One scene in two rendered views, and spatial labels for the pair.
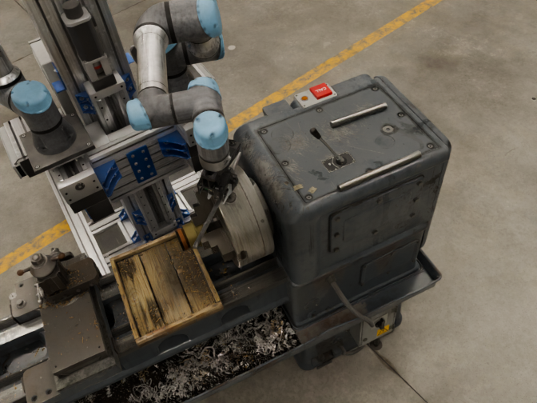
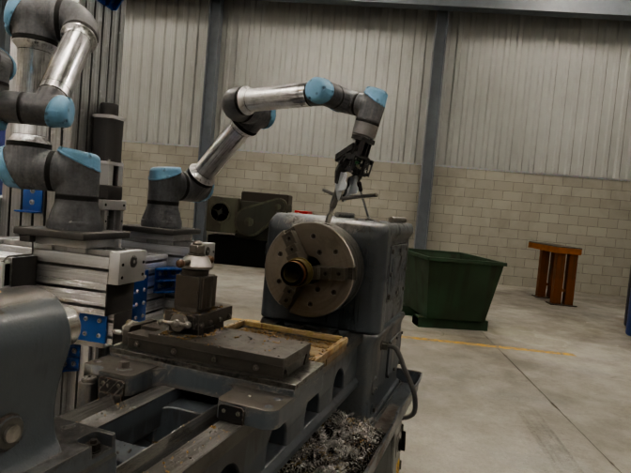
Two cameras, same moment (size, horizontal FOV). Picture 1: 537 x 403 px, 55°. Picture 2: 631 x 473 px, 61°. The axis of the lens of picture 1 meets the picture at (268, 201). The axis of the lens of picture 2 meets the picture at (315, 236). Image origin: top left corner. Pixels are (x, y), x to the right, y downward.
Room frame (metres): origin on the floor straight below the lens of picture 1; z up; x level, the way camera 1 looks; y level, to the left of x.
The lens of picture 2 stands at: (-0.08, 1.53, 1.28)
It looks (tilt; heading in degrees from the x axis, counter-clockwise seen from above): 3 degrees down; 308
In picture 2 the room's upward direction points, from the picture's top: 5 degrees clockwise
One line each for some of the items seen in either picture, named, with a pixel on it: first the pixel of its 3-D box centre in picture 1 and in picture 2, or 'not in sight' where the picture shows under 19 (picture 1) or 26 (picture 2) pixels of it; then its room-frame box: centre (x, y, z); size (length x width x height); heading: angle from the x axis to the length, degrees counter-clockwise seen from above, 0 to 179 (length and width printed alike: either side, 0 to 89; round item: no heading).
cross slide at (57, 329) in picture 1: (67, 309); (212, 344); (0.86, 0.70, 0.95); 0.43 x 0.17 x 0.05; 19
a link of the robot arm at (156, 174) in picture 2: (169, 50); (165, 183); (1.65, 0.29, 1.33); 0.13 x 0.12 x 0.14; 94
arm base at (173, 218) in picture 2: (174, 77); (161, 213); (1.65, 0.30, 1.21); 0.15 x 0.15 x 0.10
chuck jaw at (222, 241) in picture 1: (222, 246); (331, 272); (0.93, 0.16, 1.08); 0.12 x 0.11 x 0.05; 19
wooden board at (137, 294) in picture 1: (165, 283); (273, 343); (0.94, 0.40, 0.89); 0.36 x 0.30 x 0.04; 19
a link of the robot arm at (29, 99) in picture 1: (34, 104); (76, 171); (1.44, 0.75, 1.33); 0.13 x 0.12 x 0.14; 47
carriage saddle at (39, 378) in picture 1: (60, 325); (206, 373); (0.83, 0.74, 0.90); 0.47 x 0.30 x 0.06; 19
